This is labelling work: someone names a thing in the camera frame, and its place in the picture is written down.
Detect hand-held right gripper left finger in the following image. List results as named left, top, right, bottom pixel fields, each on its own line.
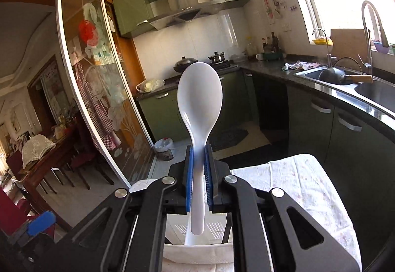
left=41, top=144, right=195, bottom=272

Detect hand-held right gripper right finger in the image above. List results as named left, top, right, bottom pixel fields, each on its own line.
left=204, top=144, right=361, bottom=272

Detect tall steel faucet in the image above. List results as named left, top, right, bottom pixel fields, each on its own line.
left=358, top=0, right=390, bottom=76

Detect wooden cutting board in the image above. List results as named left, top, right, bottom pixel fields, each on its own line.
left=330, top=28, right=371, bottom=58

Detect white utensil holder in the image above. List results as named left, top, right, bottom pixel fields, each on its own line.
left=163, top=213, right=236, bottom=272

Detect dark red dining chair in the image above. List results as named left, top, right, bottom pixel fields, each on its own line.
left=70, top=124, right=115, bottom=190

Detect wooden dining table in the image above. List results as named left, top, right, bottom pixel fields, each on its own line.
left=19, top=128, right=81, bottom=208

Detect steel range hood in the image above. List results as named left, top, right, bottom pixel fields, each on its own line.
left=149, top=0, right=226, bottom=31

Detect clear plastic jar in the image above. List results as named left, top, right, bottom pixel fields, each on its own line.
left=245, top=36, right=258, bottom=57

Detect white floral tablecloth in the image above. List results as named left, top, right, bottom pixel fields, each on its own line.
left=130, top=153, right=363, bottom=272

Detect gas stove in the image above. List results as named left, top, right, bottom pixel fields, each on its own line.
left=197, top=61, right=232, bottom=71

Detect black wok with wooden handle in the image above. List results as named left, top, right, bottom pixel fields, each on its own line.
left=318, top=67, right=374, bottom=85

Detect red paper cutting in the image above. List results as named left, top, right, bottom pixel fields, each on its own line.
left=79, top=20, right=101, bottom=45

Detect green storage tray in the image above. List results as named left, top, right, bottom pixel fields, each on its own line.
left=262, top=52, right=285, bottom=62

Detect white plastic rice spoon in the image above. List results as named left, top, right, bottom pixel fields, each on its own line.
left=177, top=62, right=223, bottom=236

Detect white plastic bag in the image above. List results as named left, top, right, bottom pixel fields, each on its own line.
left=136, top=78, right=166, bottom=94

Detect sliding glass door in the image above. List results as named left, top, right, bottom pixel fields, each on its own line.
left=56, top=0, right=155, bottom=190

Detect dark floor mat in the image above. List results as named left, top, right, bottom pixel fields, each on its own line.
left=210, top=128, right=249, bottom=152

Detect black lidded pot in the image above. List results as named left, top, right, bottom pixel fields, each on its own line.
left=173, top=56, right=199, bottom=73

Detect steel double sink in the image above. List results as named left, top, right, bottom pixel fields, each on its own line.
left=295, top=65, right=395, bottom=125

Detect white lace cover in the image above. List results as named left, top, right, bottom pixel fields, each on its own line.
left=21, top=134, right=57, bottom=169

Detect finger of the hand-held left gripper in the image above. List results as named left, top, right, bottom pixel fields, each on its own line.
left=8, top=211, right=57, bottom=248

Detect small steel faucet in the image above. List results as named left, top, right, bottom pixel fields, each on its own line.
left=312, top=28, right=337, bottom=68

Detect wall hanging decoration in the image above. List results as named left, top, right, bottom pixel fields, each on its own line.
left=262, top=0, right=285, bottom=25

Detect green base cabinets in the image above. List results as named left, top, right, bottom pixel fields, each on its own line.
left=136, top=70, right=395, bottom=229

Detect purple plastic container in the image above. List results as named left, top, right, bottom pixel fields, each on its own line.
left=372, top=39, right=390, bottom=52

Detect red checked apron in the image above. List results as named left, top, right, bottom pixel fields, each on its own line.
left=74, top=59, right=121, bottom=150

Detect trash bin with white bag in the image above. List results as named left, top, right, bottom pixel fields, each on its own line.
left=153, top=137, right=175, bottom=162

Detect crumpled dish cloth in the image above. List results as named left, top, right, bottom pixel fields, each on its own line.
left=281, top=60, right=321, bottom=72

